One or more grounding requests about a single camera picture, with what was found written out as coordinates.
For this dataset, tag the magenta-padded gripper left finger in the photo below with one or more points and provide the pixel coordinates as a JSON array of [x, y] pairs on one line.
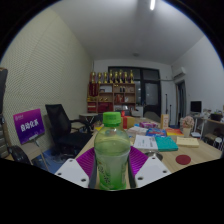
[[71, 171]]

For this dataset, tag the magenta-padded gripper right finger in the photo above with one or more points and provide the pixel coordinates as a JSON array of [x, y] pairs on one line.
[[151, 170]]

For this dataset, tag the green tea drink bottle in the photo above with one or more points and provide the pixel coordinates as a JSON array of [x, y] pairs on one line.
[[112, 156]]

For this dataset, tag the small steel cup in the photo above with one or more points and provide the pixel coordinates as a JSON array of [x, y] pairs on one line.
[[154, 155]]

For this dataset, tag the white printed paper sheet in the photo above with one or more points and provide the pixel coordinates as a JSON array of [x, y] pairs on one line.
[[145, 142]]

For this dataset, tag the teal book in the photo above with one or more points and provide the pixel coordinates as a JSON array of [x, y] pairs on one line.
[[166, 143]]

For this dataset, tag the flat round red coaster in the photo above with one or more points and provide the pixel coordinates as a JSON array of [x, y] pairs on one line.
[[183, 159]]

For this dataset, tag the black office chair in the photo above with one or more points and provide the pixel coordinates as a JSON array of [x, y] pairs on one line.
[[61, 130]]

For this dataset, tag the yellow notebook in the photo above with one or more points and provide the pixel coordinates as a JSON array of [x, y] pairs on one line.
[[187, 142]]

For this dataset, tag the small upright tan box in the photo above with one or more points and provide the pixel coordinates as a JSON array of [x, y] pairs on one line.
[[164, 121]]

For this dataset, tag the yellow gift box red ribbon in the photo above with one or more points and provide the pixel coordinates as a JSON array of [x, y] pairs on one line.
[[128, 121]]

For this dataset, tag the black chair with armrest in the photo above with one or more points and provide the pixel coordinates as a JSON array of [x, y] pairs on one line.
[[18, 154]]

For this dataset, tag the pink flowers in white pot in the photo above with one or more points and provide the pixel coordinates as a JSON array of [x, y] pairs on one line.
[[188, 123]]

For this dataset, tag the purple sign board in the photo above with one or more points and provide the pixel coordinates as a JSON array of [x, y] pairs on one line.
[[28, 126]]

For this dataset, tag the white round stool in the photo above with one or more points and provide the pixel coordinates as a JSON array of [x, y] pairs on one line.
[[219, 141]]

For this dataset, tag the black computer monitor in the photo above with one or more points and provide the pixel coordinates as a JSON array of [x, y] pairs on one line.
[[196, 106]]

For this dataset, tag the cluttered side desk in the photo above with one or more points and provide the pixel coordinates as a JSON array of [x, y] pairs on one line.
[[215, 121]]

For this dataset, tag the wooden shelf unit with trophies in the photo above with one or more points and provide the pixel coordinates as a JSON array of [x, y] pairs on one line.
[[110, 96]]

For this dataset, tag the dark suitcase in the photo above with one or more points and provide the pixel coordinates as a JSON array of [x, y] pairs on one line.
[[2, 86]]

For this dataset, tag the white wall air conditioner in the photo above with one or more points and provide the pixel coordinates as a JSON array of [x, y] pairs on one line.
[[179, 73]]

